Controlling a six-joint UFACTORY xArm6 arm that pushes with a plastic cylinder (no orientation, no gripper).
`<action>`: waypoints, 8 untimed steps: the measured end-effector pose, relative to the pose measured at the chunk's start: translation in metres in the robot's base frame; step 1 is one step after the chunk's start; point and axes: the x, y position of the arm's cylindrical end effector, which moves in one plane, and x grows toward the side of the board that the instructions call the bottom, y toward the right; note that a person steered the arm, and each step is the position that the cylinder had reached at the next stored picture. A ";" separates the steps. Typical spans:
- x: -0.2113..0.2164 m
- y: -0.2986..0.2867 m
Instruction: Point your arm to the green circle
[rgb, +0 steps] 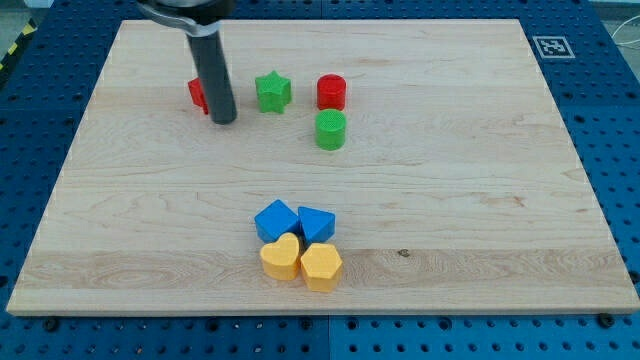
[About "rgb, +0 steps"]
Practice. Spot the light wooden board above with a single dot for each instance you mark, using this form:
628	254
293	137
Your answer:
457	191

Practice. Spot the blue triangle block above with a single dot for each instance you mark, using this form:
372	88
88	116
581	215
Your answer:
318	226

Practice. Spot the yellow heart block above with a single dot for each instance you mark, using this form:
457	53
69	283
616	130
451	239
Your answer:
281	259

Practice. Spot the red block behind tool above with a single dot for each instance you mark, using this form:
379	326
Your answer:
197	95

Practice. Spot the yellow hexagon block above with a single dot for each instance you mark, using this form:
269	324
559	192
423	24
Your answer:
322	267

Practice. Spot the blue cube block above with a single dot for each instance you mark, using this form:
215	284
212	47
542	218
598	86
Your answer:
275	220

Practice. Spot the yellow black hazard tape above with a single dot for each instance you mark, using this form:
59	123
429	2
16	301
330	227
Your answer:
18	45

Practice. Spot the green star block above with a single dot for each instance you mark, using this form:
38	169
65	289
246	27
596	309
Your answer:
273	92

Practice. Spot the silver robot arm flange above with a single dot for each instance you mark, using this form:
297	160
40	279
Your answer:
197	18

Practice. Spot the green cylinder block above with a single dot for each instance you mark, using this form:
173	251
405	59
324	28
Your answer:
330	129

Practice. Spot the red cylinder block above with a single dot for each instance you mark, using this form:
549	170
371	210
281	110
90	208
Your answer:
331	92

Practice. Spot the white fiducial marker tag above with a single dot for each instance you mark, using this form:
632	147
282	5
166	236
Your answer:
553	47

